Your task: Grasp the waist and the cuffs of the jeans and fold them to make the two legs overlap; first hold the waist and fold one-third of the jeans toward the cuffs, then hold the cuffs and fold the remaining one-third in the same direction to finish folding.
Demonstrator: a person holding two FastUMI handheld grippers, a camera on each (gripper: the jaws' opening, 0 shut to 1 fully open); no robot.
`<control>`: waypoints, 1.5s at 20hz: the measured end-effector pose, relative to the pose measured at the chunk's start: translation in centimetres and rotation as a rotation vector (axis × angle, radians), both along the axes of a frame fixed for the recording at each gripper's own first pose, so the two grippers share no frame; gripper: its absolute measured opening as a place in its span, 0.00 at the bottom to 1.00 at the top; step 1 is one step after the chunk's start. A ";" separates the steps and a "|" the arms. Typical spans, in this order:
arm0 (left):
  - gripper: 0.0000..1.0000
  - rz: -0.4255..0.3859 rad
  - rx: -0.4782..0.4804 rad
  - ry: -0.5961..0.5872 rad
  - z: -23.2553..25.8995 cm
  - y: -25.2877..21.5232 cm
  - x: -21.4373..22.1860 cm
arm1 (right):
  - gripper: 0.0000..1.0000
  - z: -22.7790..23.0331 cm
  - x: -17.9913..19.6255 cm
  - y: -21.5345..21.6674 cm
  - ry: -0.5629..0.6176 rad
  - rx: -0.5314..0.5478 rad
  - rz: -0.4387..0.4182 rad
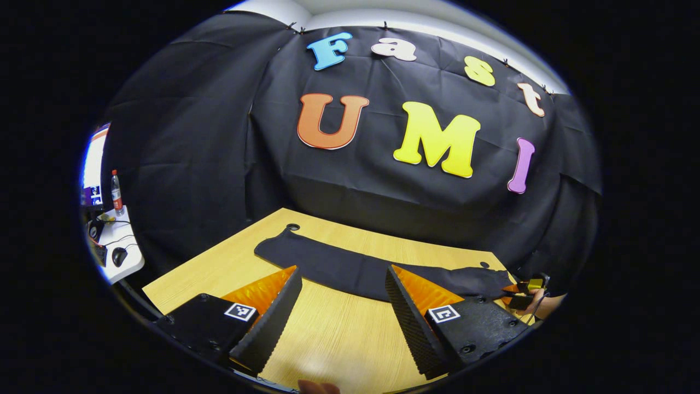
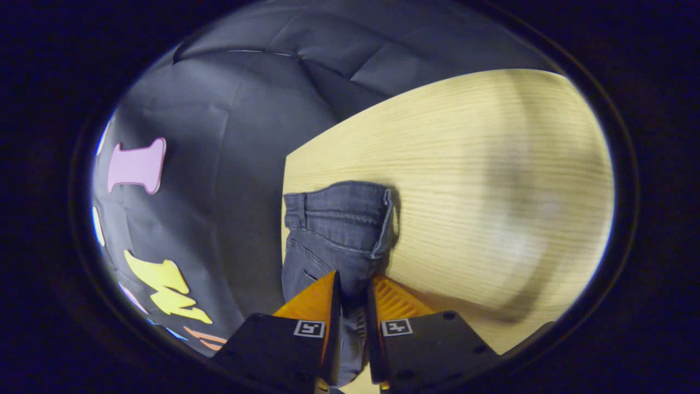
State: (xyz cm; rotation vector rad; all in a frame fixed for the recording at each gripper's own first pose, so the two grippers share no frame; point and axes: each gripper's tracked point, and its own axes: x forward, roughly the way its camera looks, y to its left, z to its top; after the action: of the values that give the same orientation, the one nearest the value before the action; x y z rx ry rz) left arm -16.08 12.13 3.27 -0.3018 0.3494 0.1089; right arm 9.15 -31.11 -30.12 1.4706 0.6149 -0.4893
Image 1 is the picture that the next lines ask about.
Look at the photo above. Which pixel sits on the dark grey jeans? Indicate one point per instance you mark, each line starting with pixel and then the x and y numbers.
pixel 339 268

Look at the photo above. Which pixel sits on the clear plastic bottle red label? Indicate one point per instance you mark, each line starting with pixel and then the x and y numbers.
pixel 116 197

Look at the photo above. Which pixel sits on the computer screen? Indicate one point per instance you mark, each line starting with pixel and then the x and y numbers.
pixel 94 169

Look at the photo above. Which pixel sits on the white side desk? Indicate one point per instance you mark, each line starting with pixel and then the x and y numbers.
pixel 128 235

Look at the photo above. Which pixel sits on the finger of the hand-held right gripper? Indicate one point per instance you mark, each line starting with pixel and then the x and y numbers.
pixel 513 287

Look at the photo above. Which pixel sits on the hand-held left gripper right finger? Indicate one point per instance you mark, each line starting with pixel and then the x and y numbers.
pixel 410 323

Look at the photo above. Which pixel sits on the black round desk device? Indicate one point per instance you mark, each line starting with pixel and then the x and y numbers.
pixel 96 230

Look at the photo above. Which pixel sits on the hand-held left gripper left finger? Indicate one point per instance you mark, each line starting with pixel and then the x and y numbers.
pixel 273 323

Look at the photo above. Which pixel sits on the black backdrop cloth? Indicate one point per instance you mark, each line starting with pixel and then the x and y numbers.
pixel 208 137

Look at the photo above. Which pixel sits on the black computer mouse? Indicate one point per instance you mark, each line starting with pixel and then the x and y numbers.
pixel 119 256

